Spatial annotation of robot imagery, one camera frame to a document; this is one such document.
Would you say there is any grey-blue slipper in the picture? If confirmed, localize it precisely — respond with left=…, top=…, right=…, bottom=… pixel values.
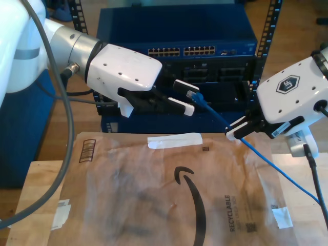
left=51, top=7, right=73, bottom=23

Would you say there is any blue network switch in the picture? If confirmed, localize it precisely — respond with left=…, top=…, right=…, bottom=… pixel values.
left=96, top=7, right=258, bottom=62

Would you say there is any long white tape strip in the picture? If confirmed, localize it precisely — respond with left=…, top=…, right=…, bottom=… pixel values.
left=147, top=132, right=203, bottom=150

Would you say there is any dark blue cabinet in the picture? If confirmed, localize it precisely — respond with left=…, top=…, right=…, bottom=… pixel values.
left=100, top=112, right=258, bottom=134

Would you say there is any thick grey cable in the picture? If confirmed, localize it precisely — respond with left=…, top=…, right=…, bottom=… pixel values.
left=0, top=0, right=76, bottom=229

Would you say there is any blue network cable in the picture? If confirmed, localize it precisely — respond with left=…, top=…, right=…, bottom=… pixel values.
left=186, top=89, right=322, bottom=206

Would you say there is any brown paper mailer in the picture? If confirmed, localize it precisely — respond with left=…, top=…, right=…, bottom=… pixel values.
left=48, top=130, right=299, bottom=246

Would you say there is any blue sofa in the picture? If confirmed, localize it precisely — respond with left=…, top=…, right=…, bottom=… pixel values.
left=0, top=7, right=57, bottom=189

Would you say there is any black equipment rack frame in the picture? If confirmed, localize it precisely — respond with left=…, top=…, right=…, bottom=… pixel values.
left=68, top=0, right=284, bottom=116

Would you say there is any white shipping label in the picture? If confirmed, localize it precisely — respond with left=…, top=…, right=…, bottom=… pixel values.
left=50, top=198, right=72, bottom=231

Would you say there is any short black connector cable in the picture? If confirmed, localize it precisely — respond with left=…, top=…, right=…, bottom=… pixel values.
left=60, top=63, right=94, bottom=97
left=315, top=100, right=328, bottom=116

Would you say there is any black rack server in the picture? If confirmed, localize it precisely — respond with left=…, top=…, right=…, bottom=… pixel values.
left=151, top=59, right=257, bottom=87

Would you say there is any black open rack shelf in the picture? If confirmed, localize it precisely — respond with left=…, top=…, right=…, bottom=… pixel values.
left=97, top=81, right=253, bottom=116

